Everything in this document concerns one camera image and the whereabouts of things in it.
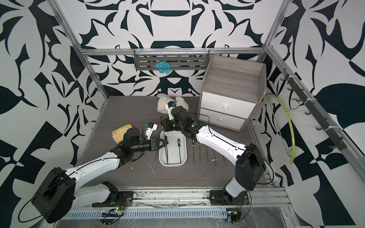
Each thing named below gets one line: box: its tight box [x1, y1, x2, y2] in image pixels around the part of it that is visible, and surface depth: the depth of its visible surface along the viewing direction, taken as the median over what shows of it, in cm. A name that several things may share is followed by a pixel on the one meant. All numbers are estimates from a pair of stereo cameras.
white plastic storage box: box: [158, 130, 188, 168], surface depth 91 cm
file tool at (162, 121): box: [160, 116, 164, 129], surface depth 79 cm
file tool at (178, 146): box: [177, 138, 182, 164], surface depth 96 cm
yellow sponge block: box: [111, 123, 133, 144], surface depth 96 cm
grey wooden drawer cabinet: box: [197, 55, 268, 133], surface depth 87 cm
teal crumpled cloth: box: [155, 60, 172, 75], surface depth 93 cm
